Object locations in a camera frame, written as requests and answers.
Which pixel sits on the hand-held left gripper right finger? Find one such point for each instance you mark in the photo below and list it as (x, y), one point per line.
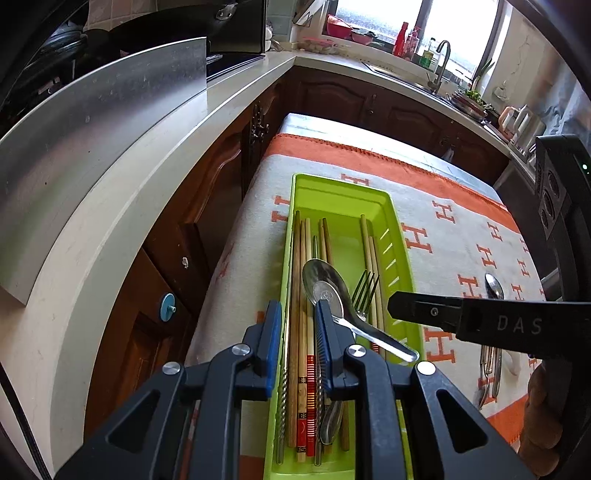
(323, 346)

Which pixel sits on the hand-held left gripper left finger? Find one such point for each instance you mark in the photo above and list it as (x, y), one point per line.
(273, 346)

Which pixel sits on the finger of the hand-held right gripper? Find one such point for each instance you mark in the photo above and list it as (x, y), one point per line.
(425, 309)

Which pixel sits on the cream chopstick with patterned end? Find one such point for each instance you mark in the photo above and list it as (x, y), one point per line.
(302, 397)

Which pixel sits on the steel fork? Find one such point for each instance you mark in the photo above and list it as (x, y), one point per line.
(364, 300)

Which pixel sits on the large steel spoon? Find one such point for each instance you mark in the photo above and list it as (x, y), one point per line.
(323, 284)

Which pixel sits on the metal chopstick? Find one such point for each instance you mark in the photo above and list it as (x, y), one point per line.
(281, 415)
(319, 443)

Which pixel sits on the small steel spoon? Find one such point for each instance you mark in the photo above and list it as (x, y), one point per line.
(331, 424)

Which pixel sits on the green plastic utensil tray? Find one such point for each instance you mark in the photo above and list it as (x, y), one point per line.
(344, 207)

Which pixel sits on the person's right hand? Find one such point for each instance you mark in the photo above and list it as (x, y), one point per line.
(538, 424)

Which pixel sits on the orange and grey printed blanket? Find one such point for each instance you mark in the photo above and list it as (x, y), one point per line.
(443, 258)

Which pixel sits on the slim steel spoon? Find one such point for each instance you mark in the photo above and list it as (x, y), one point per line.
(482, 397)
(494, 286)

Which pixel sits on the white ceramic spoon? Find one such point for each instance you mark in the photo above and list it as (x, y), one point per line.
(512, 364)

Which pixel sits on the grey steel appliance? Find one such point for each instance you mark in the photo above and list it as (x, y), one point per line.
(517, 184)

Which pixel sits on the blue cabinet knob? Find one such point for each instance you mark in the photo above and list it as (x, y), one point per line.
(167, 304)

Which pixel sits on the brown wooden cabinet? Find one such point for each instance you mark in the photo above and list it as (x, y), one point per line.
(198, 221)

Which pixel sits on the white electric kettle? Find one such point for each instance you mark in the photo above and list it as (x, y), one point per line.
(515, 120)

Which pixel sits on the steel basin with greens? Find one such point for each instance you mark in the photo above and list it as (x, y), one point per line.
(473, 104)

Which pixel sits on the white kitchen countertop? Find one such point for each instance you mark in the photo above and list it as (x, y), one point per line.
(138, 184)

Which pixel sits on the green onion plant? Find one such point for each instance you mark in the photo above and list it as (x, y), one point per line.
(482, 76)

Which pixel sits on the steel kitchen sink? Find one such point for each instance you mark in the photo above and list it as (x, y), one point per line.
(397, 76)

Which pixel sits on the steel kitchen faucet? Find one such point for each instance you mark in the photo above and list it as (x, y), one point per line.
(438, 64)

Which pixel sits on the steel splash panel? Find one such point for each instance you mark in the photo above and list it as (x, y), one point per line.
(92, 138)

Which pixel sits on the small pink bowl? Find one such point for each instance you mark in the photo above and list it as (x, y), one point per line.
(361, 37)

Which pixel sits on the black cooktop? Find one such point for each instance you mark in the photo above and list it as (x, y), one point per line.
(235, 64)

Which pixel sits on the clear food container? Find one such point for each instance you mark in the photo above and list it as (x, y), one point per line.
(317, 45)

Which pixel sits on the kitchen window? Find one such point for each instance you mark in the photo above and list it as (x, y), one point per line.
(415, 18)

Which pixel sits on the pink plastic bowl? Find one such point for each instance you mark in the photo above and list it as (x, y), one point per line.
(338, 25)

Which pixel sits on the black range hood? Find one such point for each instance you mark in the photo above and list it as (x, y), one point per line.
(184, 23)

